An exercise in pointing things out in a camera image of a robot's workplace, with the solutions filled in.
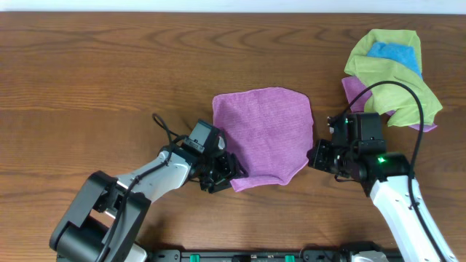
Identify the blue microfibre cloth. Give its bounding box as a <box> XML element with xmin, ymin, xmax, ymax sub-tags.
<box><xmin>367</xmin><ymin>41</ymin><xmax>422</xmax><ymax>77</ymax></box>

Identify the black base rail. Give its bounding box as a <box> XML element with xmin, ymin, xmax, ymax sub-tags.
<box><xmin>149</xmin><ymin>249</ymin><xmax>403</xmax><ymax>262</ymax></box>

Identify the purple microfibre cloth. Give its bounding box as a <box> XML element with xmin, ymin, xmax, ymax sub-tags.
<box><xmin>212</xmin><ymin>87</ymin><xmax>314</xmax><ymax>192</ymax></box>

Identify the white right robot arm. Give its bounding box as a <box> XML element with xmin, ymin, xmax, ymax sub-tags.
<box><xmin>307</xmin><ymin>140</ymin><xmax>457</xmax><ymax>261</ymax></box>

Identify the green microfibre cloth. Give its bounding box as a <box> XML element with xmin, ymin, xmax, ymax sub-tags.
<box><xmin>344</xmin><ymin>29</ymin><xmax>443</xmax><ymax>127</ymax></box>

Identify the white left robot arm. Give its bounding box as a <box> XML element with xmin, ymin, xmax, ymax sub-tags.
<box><xmin>49</xmin><ymin>146</ymin><xmax>248</xmax><ymax>262</ymax></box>

